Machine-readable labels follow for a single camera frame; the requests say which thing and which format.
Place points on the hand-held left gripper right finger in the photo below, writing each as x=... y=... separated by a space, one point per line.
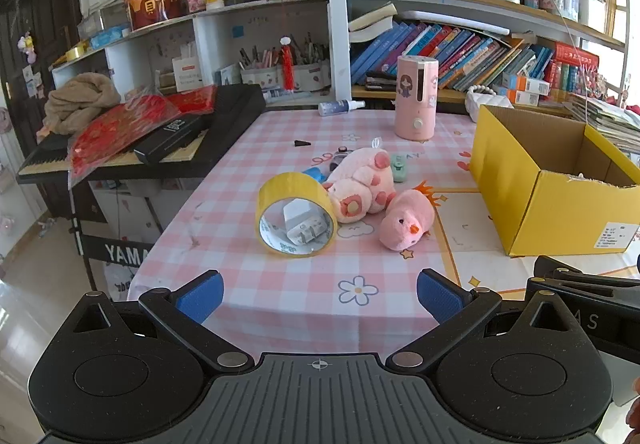
x=440 y=298

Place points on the yellow tape roll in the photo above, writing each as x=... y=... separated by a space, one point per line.
x=280 y=185

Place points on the row of blue books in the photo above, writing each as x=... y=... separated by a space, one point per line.
x=440 y=53

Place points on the black keyboard stand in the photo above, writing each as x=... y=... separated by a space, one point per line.
x=95 y=224

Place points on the yellow cardboard box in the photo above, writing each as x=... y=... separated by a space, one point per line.
x=550 y=214

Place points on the white bookshelf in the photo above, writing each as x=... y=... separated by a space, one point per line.
x=337 y=23

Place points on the black electronic keyboard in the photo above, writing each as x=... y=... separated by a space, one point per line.
x=235 y=113

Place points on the pink chick plush toy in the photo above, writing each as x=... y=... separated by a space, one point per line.
x=405 y=219

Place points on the blue flat boxes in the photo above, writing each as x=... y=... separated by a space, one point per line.
x=107 y=36

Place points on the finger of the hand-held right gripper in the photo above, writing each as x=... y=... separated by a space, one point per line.
x=590 y=288
x=575 y=268

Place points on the red patterned plastic bag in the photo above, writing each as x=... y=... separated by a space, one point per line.
x=115 y=128

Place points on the red envelope pack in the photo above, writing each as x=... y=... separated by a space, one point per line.
x=195 y=97

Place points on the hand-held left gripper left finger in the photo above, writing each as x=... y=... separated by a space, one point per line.
x=200 y=298

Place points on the pink humidifier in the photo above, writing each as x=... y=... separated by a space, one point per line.
x=415 y=98

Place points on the stacked open books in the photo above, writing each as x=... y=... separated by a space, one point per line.
x=372 y=23

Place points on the white tube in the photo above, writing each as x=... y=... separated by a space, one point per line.
x=290 y=95

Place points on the white charger plug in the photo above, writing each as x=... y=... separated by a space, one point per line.
x=300 y=224

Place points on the white beaded bag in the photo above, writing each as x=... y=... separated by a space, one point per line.
x=487 y=101

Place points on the brown crumpled cloth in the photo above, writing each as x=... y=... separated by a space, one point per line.
x=80 y=101

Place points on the small black cone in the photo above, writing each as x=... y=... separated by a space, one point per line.
x=302 y=143

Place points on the small mint green item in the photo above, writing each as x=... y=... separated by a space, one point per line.
x=401 y=173

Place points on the person's right hand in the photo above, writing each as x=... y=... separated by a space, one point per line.
x=635 y=404

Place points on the stack of magazines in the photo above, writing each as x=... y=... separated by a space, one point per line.
x=605 y=116

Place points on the white pen holder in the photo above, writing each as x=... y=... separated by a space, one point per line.
x=312 y=76
x=260 y=76

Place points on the white paper bag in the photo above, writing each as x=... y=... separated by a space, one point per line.
x=187 y=73

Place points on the small blue item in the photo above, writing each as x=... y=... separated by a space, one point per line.
x=314 y=174

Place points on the long black box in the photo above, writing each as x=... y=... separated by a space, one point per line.
x=170 y=136

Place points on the small clear spray bottle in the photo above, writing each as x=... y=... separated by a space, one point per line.
x=335 y=107

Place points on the orange and white small boxes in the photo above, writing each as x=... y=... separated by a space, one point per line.
x=525 y=91

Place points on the pink pig plush toy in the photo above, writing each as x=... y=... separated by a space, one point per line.
x=357 y=173

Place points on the red thick books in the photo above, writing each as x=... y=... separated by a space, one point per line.
x=570 y=66

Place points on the pink checked tablecloth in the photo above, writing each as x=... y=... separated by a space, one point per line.
x=300 y=284

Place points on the small dark gadget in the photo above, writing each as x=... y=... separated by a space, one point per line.
x=340 y=158

